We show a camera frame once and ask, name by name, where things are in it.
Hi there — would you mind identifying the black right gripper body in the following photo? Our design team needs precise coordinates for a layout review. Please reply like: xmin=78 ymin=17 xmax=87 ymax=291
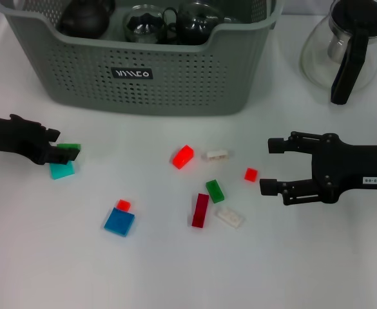
xmin=311 ymin=133 xmax=377 ymax=205

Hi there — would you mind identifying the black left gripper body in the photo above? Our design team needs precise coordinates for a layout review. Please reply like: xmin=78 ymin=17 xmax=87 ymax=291
xmin=0 ymin=114 xmax=52 ymax=165

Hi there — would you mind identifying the cyan sloped brick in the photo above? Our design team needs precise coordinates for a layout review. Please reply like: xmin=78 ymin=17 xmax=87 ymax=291
xmin=49 ymin=160 xmax=76 ymax=180

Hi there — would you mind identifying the green studded brick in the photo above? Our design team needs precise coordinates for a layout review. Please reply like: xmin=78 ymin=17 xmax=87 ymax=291
xmin=206 ymin=179 xmax=226 ymax=204

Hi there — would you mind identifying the blue square brick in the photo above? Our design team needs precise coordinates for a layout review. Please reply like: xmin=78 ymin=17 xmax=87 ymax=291
xmin=103 ymin=207 xmax=136 ymax=238

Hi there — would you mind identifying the dark red long brick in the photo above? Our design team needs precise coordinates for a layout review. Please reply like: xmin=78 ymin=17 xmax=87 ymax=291
xmin=191 ymin=192 xmax=210 ymax=229

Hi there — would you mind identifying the grey perforated storage bin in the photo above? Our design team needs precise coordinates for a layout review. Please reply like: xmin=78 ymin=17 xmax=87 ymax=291
xmin=0 ymin=0 xmax=285 ymax=117

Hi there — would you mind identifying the white flat studded plate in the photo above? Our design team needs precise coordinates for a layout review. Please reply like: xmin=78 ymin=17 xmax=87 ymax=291
xmin=214 ymin=207 xmax=244 ymax=229

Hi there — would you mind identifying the white hollow brick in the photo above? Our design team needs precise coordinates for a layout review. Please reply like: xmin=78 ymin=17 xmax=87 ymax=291
xmin=202 ymin=150 xmax=231 ymax=164

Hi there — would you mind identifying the orange-red sloped brick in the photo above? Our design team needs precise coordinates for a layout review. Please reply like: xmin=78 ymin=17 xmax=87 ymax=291
xmin=171 ymin=144 xmax=195 ymax=169

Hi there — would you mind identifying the black teapot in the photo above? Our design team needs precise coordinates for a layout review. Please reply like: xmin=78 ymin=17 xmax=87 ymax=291
xmin=58 ymin=0 xmax=115 ymax=39

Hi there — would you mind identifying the glass pitcher with black handle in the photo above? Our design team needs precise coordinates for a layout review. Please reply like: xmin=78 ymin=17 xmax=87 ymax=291
xmin=299 ymin=0 xmax=377 ymax=106

